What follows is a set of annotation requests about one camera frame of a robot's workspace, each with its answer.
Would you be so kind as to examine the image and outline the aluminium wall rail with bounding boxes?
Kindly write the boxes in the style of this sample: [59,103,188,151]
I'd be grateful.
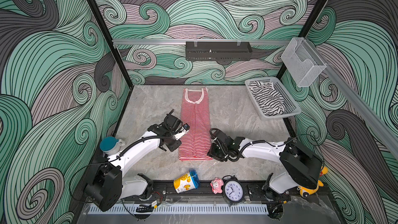
[308,41,398,157]
[112,38,291,46]

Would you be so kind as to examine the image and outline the white slotted cable duct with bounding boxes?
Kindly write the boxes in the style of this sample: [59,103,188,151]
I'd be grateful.
[88,203,268,215]

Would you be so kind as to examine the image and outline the black alarm clock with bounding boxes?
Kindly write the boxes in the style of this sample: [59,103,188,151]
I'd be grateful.
[222,175,244,206]

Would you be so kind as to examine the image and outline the teal lidded white cup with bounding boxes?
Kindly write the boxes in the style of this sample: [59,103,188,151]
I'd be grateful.
[100,136,125,156]

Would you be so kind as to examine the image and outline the aluminium right wall rail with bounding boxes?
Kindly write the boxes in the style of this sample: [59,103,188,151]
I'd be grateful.
[308,41,398,157]

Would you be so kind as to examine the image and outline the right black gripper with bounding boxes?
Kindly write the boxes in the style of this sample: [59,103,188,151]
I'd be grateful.
[204,143,229,163]

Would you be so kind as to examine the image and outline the clear plastic wall bin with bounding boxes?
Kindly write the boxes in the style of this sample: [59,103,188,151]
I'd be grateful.
[282,37,326,88]

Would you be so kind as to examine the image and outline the grey plastic laundry basket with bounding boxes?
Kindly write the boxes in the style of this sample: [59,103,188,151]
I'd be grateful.
[245,77,302,120]

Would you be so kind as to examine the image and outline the yellow blue snack cup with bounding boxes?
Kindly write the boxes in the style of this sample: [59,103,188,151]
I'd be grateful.
[173,170,200,194]

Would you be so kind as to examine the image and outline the aluminium back wall rail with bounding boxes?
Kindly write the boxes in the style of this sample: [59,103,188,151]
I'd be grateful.
[112,38,291,46]

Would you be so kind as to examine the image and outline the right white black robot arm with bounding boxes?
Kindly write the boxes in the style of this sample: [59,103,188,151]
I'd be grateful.
[207,128,328,198]

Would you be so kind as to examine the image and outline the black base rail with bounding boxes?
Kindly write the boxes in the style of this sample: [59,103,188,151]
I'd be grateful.
[81,179,330,203]

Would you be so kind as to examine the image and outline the black white zebra tank top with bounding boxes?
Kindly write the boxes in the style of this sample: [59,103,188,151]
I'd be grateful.
[249,81,286,116]

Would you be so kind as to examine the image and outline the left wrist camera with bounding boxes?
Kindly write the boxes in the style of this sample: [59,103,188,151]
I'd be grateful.
[174,123,190,140]

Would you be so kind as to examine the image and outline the pink plush toy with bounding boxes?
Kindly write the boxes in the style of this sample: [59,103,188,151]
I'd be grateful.
[210,177,224,194]

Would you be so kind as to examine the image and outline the red white striped tank top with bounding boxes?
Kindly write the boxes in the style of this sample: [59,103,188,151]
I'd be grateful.
[178,88,212,161]

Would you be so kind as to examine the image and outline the black metal wall shelf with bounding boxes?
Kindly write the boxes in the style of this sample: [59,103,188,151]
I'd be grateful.
[185,41,253,62]

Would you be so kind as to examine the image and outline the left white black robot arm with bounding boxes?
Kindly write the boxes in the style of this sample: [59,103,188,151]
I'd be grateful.
[84,111,190,212]

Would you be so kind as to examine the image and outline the yellow plush toy red shirt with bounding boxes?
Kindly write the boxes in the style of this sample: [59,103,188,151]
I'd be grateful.
[297,165,329,199]

